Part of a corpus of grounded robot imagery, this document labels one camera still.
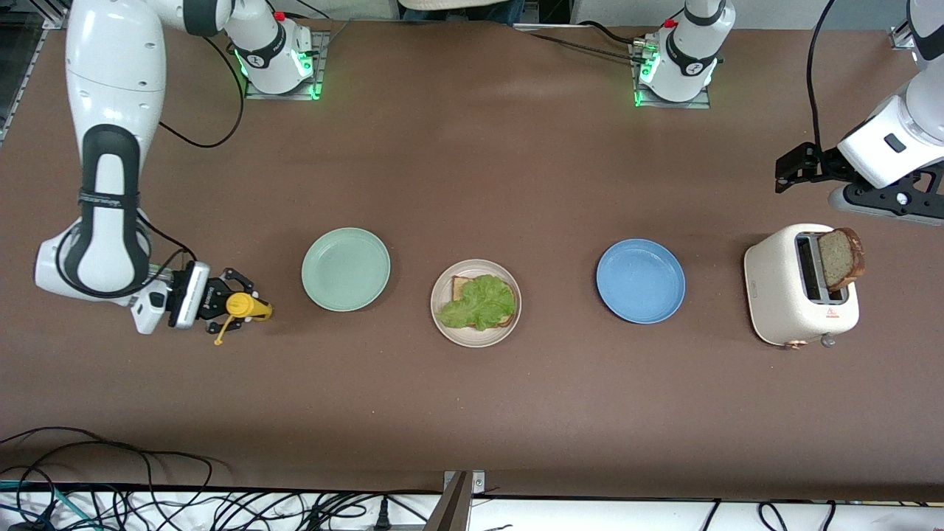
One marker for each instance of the white two-slot toaster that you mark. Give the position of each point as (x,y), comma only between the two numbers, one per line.
(774,287)

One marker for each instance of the mint green plate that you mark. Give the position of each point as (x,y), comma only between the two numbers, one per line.
(346,269)

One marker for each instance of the black power plug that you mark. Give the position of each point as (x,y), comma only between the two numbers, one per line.
(382,515)

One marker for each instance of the grey left arm base plate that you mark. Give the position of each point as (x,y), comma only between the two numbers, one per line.
(697,103)

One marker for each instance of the blue plate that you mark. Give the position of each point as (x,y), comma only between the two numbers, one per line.
(640,281)

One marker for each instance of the silver table edge rail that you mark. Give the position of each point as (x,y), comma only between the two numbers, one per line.
(55,20)

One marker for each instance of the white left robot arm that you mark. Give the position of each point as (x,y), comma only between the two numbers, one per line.
(689,66)

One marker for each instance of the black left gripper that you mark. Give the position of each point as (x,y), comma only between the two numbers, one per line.
(823,164)

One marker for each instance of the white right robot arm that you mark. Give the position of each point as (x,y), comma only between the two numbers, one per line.
(110,88)

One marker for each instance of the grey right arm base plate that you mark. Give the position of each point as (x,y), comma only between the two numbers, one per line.
(321,51)

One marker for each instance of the grey metal beam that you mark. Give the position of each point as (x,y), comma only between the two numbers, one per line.
(450,509)

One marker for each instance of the aluminium profile bar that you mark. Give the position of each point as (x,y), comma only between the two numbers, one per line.
(901,38)

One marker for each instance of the beige plate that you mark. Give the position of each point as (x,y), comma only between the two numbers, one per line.
(476,339)

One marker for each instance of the brown toasted bread slice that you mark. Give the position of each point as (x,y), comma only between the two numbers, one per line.
(459,286)
(841,258)

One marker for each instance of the yellow mustard squeeze bottle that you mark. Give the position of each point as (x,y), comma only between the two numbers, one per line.
(242,306)

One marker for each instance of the person in blue trousers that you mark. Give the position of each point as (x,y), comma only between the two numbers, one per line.
(457,4)

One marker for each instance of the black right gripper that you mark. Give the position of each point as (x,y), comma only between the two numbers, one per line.
(214,297)

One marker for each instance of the small silver table bracket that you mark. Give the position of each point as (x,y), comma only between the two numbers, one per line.
(476,481)

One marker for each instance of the green lettuce leaf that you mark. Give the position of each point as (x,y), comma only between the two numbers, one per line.
(479,302)

